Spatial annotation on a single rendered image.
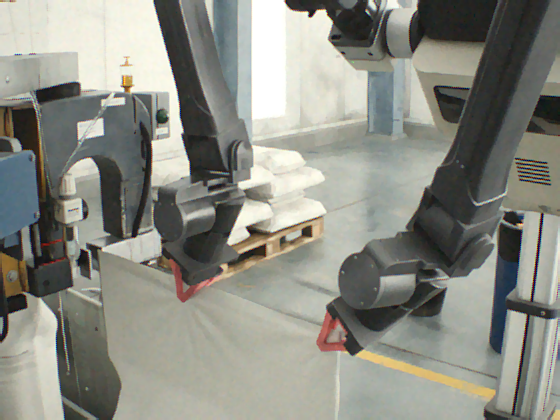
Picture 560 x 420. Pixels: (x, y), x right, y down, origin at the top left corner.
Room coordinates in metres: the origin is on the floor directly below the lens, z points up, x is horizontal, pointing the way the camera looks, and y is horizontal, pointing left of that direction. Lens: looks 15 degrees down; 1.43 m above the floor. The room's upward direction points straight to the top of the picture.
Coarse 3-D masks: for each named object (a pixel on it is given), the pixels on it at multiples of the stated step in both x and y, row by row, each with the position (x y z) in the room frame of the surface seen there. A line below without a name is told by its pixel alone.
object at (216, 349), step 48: (144, 288) 0.96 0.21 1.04; (144, 336) 0.97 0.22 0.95; (192, 336) 0.90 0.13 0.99; (240, 336) 0.83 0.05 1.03; (288, 336) 0.77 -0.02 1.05; (336, 336) 0.72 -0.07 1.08; (144, 384) 0.96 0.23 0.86; (192, 384) 0.90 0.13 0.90; (240, 384) 0.83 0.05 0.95; (288, 384) 0.77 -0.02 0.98; (336, 384) 0.72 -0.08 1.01
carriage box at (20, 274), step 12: (0, 108) 0.96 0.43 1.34; (0, 120) 0.96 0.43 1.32; (12, 120) 0.97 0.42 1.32; (0, 132) 0.96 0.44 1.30; (12, 132) 0.97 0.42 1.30; (0, 252) 0.94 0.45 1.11; (12, 264) 0.96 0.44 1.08; (24, 264) 0.97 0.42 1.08; (12, 276) 0.95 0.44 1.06; (24, 276) 0.97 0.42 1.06; (12, 288) 0.95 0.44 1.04; (24, 288) 0.97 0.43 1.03
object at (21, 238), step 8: (0, 136) 0.80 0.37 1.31; (0, 144) 0.79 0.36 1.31; (8, 144) 0.77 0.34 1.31; (16, 144) 0.77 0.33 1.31; (16, 232) 0.77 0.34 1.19; (24, 232) 0.77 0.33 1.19; (8, 240) 0.76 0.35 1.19; (16, 240) 0.77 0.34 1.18; (24, 240) 0.77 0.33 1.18; (0, 248) 0.81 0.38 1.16; (8, 248) 0.79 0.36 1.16; (16, 248) 0.78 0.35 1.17; (24, 248) 0.77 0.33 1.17; (16, 256) 0.78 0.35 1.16; (24, 256) 0.77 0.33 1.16
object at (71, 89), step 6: (60, 84) 1.09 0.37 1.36; (66, 84) 1.10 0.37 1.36; (72, 84) 1.11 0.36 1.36; (78, 84) 1.12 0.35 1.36; (36, 90) 1.09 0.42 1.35; (42, 90) 1.09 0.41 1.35; (48, 90) 1.08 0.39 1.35; (54, 90) 1.09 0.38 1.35; (60, 90) 1.09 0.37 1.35; (66, 90) 1.10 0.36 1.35; (72, 90) 1.11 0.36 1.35; (78, 90) 1.12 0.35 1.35; (36, 96) 1.09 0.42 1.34; (42, 96) 1.09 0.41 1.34; (48, 96) 1.08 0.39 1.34; (54, 96) 1.09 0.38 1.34; (60, 96) 1.09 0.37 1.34
